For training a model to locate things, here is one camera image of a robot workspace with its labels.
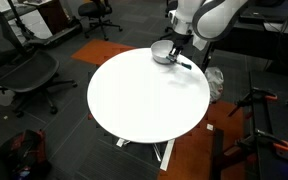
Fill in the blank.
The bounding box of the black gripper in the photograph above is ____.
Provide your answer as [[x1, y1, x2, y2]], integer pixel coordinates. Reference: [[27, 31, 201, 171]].
[[168, 32, 194, 63]]

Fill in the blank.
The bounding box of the teal marker pen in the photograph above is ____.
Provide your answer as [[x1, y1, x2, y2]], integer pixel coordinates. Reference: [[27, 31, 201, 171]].
[[165, 55, 193, 71]]

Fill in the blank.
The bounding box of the white bowl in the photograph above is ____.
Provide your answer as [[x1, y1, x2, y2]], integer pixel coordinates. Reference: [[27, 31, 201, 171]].
[[150, 39, 177, 65]]

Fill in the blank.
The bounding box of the white plastic shopping bag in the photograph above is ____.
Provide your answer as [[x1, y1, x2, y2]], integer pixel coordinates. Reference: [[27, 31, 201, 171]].
[[204, 66, 225, 103]]

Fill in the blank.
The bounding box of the orange black bar clamp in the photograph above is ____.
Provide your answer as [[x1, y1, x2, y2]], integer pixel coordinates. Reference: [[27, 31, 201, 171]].
[[236, 129, 288, 158], [228, 87, 279, 118]]

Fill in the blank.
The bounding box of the black padded office chair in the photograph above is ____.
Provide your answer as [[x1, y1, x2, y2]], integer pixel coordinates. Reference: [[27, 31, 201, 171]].
[[77, 0, 124, 42]]

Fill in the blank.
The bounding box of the dark desk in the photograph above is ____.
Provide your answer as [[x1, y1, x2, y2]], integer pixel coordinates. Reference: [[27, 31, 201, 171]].
[[213, 6, 288, 73]]

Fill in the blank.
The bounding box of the white metal table base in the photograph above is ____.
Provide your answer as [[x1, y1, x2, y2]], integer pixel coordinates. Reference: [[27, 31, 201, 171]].
[[116, 137, 176, 172]]

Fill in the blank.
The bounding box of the black kick scooter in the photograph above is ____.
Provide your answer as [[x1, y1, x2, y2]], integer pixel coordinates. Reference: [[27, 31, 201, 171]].
[[7, 0, 82, 48]]

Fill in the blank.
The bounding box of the black platform board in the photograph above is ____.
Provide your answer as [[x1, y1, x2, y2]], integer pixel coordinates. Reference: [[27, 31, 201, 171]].
[[249, 70, 288, 180]]

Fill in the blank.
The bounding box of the white desk with cabinets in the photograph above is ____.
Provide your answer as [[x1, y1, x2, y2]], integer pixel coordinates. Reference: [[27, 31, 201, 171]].
[[0, 0, 72, 40]]

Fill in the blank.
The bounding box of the black mesh office chair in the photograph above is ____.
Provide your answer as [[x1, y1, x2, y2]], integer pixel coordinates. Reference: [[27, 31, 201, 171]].
[[0, 5, 79, 118]]

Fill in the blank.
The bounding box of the red black bag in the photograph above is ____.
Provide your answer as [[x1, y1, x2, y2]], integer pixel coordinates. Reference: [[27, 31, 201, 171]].
[[0, 128, 53, 180]]

